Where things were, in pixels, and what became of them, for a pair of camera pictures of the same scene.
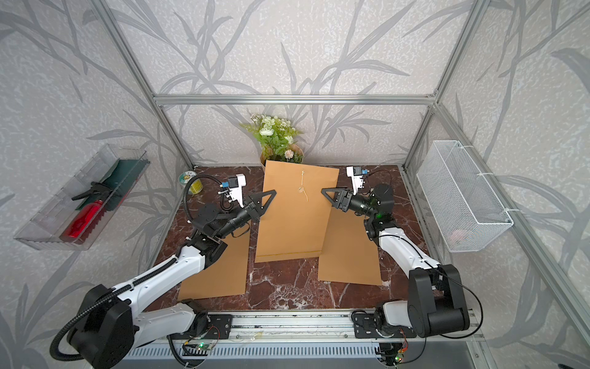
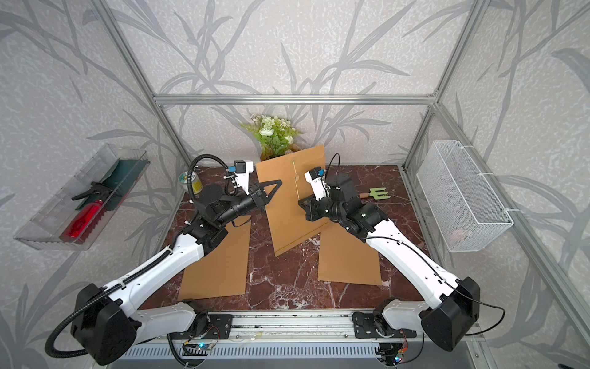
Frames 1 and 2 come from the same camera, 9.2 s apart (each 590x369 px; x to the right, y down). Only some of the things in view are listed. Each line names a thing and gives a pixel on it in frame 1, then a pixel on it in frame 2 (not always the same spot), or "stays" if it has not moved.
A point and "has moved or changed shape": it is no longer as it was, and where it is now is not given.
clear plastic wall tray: (78, 215) stays
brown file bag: (349, 254) stays
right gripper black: (345, 200) → (309, 208)
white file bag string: (301, 189) → (296, 178)
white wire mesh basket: (463, 206) stays
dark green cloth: (120, 179) stays
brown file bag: (293, 224) has moved or changed shape
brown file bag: (227, 276) stays
